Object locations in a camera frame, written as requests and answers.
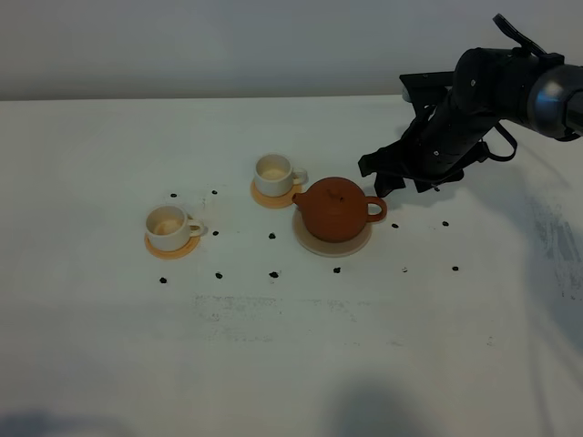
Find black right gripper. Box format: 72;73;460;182
358;92;499;198

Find brown clay teapot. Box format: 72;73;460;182
292;177;387;243

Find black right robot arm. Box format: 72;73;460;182
358;47;582;198

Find beige round teapot coaster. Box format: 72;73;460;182
292;209;373;258

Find white teacup far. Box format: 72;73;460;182
253;154;308;198

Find white teacup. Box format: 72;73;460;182
253;154;308;198
145;205;206;252

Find orange coaster far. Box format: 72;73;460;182
251;182;302;209

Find orange coaster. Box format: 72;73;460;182
144;234;200;260
251;182;302;209

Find orange coaster near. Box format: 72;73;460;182
144;234;200;260

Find white teacup near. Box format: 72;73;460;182
145;205;206;252

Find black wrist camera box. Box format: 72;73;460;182
399;71;454;114

